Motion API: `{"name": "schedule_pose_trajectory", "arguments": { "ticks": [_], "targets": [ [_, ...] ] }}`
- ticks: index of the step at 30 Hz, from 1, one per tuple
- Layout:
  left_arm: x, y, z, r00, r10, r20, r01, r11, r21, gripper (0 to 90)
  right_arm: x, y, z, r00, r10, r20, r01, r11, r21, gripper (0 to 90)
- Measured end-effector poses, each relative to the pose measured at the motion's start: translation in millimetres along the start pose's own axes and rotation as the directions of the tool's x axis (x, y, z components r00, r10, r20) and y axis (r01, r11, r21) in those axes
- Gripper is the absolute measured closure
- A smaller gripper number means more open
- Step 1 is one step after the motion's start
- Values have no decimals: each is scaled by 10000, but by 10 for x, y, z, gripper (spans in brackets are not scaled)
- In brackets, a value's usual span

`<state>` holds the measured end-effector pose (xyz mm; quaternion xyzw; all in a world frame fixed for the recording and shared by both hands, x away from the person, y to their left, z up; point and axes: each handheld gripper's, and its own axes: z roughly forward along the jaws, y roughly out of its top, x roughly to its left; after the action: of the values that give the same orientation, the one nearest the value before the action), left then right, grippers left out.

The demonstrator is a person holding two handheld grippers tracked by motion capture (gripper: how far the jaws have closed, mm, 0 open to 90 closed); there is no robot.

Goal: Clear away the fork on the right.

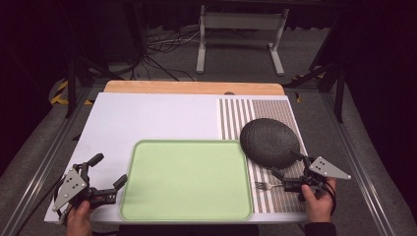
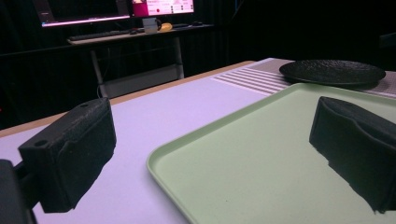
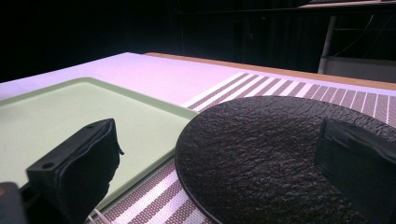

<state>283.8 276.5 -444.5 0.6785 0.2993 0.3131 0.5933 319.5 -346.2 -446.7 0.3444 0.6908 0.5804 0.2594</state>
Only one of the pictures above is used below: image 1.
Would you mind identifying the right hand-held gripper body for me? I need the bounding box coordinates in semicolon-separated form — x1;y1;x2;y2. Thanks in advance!
282;155;352;195

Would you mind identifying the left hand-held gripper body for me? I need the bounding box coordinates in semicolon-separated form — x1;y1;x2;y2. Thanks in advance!
51;162;118;213

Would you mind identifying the silver fork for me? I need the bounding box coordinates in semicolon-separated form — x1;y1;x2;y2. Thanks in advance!
255;181;285;192

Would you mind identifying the dark grey textured plate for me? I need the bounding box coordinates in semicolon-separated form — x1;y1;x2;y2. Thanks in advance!
239;117;301;170

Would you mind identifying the light green tray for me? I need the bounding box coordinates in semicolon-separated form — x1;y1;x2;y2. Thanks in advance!
119;139;254;222

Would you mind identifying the person's left hand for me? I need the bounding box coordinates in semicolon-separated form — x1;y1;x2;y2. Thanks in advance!
65;196;103;236

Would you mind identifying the person's right hand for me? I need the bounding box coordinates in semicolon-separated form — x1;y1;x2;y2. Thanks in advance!
300;176;338;224

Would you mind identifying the brown striped placemat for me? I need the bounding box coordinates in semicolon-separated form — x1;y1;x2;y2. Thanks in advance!
217;97;309;214

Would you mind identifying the white board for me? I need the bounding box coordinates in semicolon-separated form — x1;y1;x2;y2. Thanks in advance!
43;91;309;225

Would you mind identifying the black metal stand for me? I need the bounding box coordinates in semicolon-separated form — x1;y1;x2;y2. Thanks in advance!
64;57;125;120
283;60;347;124

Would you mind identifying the white metal stand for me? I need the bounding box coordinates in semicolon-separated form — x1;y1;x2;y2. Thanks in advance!
196;4;290;77

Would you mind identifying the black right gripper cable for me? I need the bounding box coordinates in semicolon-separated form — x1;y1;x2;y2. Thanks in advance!
324;180;338;216

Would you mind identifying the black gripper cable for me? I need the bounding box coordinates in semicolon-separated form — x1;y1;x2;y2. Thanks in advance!
14;175;68;236
324;180;338;216

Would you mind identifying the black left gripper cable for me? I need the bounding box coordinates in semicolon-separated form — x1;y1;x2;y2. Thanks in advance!
14;175;68;236

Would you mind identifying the aluminium frame rail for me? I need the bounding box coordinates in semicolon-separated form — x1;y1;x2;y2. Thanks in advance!
320;92;399;236
0;87;94;236

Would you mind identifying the bundle of floor cables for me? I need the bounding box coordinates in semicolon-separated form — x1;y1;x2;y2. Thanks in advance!
129;27;202;83

